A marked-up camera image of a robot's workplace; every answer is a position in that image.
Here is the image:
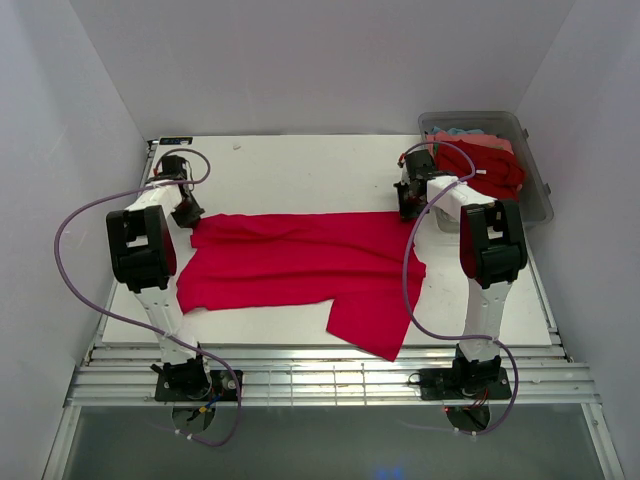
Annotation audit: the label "folded red shirt in bin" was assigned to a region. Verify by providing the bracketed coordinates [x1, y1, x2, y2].
[435, 141, 526, 201]

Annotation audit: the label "pink shirt in bin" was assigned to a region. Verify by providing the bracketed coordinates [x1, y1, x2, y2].
[426, 131, 513, 154]

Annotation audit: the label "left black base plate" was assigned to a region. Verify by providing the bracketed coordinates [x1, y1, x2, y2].
[154, 369, 244, 403]

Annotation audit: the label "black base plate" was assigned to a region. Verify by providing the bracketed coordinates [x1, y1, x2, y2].
[408, 368, 512, 400]
[154, 369, 244, 403]

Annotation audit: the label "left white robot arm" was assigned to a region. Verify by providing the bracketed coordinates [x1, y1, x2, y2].
[106, 148, 212, 400]

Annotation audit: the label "crimson red t shirt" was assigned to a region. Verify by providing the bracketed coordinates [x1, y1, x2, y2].
[177, 212, 427, 361]

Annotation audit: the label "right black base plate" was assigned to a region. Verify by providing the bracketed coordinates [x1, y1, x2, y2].
[408, 368, 512, 400]

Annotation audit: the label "light blue shirt in bin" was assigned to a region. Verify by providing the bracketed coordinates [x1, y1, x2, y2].
[429, 126, 484, 136]

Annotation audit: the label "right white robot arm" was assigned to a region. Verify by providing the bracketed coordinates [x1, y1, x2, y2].
[395, 142, 528, 400]

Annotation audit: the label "blue label sticker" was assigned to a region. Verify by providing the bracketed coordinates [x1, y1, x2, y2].
[158, 137, 193, 147]

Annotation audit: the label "clear plastic bin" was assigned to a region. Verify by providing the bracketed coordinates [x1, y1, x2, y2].
[418, 111, 554, 230]

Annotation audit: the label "aluminium frame rails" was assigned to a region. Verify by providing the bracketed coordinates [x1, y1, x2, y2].
[66, 345, 600, 407]

